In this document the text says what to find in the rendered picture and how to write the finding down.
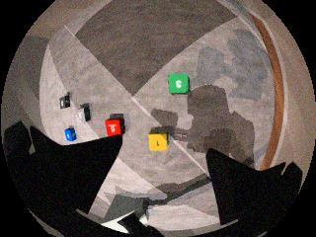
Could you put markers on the yellow block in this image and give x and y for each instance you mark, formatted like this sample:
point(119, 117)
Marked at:
point(158, 140)

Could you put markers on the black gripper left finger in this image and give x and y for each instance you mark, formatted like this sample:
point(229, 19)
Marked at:
point(82, 167)

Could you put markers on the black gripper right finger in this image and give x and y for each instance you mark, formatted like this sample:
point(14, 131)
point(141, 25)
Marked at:
point(236, 185)

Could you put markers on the blue block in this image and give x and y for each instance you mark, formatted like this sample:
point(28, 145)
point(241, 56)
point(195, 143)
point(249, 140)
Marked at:
point(70, 134)

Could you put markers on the red block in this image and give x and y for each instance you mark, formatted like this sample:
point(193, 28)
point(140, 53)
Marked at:
point(115, 126)

